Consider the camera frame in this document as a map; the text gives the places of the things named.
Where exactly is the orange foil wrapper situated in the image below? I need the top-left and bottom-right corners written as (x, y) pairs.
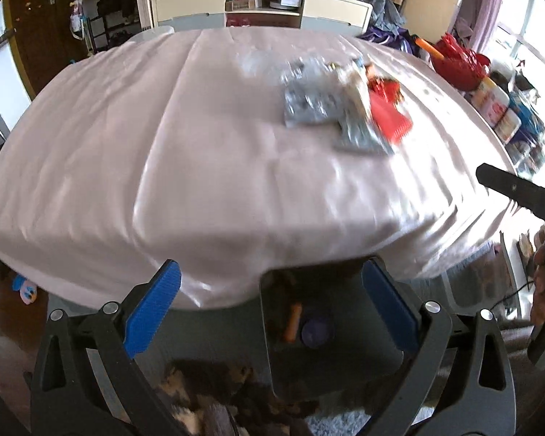
top-left (365, 64), bottom-right (404, 105)

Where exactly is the pink ribbed cup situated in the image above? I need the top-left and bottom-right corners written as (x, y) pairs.
top-left (369, 92), bottom-right (413, 145)

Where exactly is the silver foil wrapper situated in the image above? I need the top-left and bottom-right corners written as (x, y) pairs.
top-left (335, 113), bottom-right (394, 156)
top-left (284, 84), bottom-right (344, 127)

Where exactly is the orange candy tube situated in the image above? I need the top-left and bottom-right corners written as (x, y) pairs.
top-left (283, 302), bottom-right (303, 343)

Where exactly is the white tissue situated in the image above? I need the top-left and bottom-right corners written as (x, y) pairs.
top-left (336, 63), bottom-right (372, 120)

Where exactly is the dark grey trash bin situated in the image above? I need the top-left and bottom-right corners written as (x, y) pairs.
top-left (260, 259), bottom-right (404, 401)

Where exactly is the person right hand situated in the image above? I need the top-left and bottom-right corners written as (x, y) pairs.
top-left (531, 243), bottom-right (545, 327)

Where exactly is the white orange-label bottle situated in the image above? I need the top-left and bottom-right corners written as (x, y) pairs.
top-left (494, 108), bottom-right (522, 145)

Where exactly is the white pink-label bottle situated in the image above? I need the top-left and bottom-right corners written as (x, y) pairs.
top-left (472, 77), bottom-right (510, 128)

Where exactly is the red plastic basket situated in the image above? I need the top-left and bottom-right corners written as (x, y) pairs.
top-left (432, 33), bottom-right (491, 92)

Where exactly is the purple curtain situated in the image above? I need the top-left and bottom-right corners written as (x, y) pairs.
top-left (463, 0), bottom-right (512, 53)

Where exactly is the pink satin tablecloth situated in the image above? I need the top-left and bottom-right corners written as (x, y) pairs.
top-left (0, 28), bottom-right (516, 309)

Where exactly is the beige TV cabinet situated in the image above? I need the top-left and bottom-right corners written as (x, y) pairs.
top-left (150, 0), bottom-right (373, 36)

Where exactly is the dark wooden door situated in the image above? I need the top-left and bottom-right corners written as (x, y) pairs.
top-left (3, 0), bottom-right (87, 97)

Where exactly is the orange handle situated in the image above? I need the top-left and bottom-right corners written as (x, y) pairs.
top-left (415, 37), bottom-right (445, 60)

